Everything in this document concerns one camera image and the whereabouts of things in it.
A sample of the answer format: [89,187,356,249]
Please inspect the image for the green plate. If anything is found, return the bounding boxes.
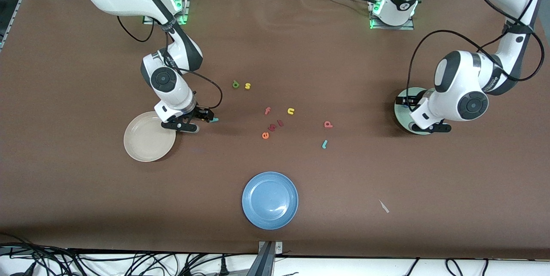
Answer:
[394,87,437,135]

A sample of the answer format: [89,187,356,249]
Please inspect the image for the beige brown plate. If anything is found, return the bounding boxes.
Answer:
[123,111,177,163]

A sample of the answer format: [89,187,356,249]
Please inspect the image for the blue plate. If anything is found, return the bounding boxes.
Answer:
[241,172,299,230]

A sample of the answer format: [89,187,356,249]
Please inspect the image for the brown table cover sheet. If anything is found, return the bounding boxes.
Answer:
[0,0,550,261]

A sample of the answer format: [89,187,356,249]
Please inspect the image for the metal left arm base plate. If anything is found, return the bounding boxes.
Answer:
[369,0,415,31]

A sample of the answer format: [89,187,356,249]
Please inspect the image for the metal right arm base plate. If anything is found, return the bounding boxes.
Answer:
[143,0,192,25]

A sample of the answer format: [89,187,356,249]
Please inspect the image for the silver edge bracket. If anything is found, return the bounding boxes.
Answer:
[258,241,283,254]

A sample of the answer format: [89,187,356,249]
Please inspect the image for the dark grey metal post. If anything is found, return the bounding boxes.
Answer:
[246,242,275,276]

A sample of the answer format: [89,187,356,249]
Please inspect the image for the tangled black cables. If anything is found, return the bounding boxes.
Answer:
[0,233,258,276]

